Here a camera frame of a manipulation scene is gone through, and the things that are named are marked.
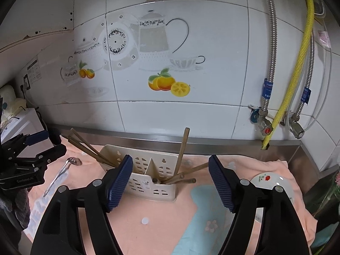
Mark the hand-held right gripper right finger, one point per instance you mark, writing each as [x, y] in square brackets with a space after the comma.
[223, 183]

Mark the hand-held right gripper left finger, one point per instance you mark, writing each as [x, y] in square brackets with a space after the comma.
[119, 183]

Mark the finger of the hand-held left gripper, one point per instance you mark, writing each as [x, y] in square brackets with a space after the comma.
[37, 137]
[51, 154]

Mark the beige plastic utensil holder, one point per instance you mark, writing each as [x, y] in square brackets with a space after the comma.
[148, 186]

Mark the white microwave oven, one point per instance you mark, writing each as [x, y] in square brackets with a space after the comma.
[24, 122]

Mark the metal slotted spoon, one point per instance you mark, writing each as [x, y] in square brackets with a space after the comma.
[62, 172]

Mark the white floral plate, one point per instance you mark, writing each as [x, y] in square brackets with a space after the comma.
[265, 179]

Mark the cream electric kettle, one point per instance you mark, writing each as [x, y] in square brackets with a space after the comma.
[12, 98]

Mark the peach printed towel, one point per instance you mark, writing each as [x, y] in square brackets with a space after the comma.
[164, 217]

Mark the metal pipe valve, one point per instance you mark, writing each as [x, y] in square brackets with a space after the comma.
[295, 126]

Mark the pink bottle brush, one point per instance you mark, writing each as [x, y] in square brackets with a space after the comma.
[338, 178]

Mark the pink paper tag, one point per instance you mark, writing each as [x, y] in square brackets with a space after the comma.
[324, 39]

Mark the black wall socket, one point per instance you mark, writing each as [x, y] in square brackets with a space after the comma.
[26, 81]

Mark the white wall notice sticker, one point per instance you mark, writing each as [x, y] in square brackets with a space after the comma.
[34, 71]

